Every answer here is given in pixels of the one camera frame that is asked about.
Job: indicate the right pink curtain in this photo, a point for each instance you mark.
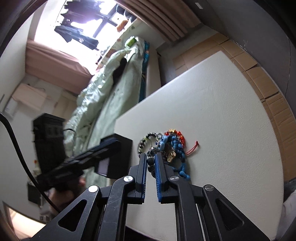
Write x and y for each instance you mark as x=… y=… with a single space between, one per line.
x=171 y=19

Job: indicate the cardboard floor sheet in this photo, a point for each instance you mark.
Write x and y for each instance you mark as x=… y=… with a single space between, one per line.
x=274 y=103

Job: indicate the light green duvet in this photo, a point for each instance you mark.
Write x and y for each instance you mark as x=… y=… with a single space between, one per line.
x=90 y=102

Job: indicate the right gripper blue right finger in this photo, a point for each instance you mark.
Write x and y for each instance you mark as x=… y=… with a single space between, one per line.
x=166 y=190

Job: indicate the person's left hand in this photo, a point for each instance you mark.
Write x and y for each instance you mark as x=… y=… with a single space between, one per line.
x=62 y=199

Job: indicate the left pink curtain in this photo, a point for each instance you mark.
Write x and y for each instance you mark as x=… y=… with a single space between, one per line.
x=56 y=67

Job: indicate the pink curtain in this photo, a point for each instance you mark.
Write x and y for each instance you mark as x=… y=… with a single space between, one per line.
x=171 y=19
x=56 y=67

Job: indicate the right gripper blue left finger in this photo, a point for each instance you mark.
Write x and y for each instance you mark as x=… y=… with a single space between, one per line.
x=139 y=173

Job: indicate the white side table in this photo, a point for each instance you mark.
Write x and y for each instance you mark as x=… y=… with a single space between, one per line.
x=214 y=105

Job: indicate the hanging dark clothes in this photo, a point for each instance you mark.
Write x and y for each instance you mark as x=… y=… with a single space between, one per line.
x=82 y=21

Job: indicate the bed with green sheet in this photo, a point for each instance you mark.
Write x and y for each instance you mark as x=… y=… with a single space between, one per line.
x=127 y=91

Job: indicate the orange plush toy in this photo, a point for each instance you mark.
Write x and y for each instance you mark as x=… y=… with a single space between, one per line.
x=121 y=25

